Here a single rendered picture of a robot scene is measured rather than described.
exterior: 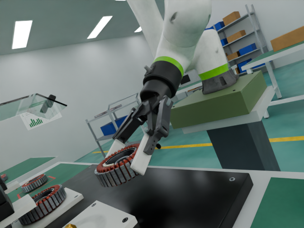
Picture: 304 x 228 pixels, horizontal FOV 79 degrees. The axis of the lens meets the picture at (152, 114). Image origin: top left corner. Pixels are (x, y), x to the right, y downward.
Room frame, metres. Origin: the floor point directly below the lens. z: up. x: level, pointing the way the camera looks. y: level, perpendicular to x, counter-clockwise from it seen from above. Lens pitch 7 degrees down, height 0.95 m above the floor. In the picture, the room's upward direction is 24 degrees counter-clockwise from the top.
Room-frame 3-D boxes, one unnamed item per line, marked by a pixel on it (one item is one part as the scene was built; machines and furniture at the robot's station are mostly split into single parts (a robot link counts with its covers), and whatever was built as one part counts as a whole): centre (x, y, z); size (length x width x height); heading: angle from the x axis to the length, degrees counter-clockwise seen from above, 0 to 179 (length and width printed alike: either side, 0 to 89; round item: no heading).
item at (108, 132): (3.15, 0.60, 0.51); 1.01 x 0.60 x 1.01; 40
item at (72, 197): (0.46, 0.35, 0.78); 0.15 x 0.15 x 0.01; 40
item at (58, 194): (0.46, 0.35, 0.80); 0.11 x 0.11 x 0.04
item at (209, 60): (0.82, -0.31, 0.99); 0.16 x 0.13 x 0.19; 67
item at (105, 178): (0.37, 0.09, 0.84); 0.11 x 0.11 x 0.04
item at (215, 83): (0.85, -0.36, 0.87); 0.26 x 0.15 x 0.06; 132
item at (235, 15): (5.75, -3.38, 1.90); 0.40 x 0.36 x 0.24; 132
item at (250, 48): (5.65, -3.45, 0.87); 0.42 x 0.36 x 0.19; 132
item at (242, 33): (5.79, -3.35, 1.37); 0.42 x 0.40 x 0.18; 41
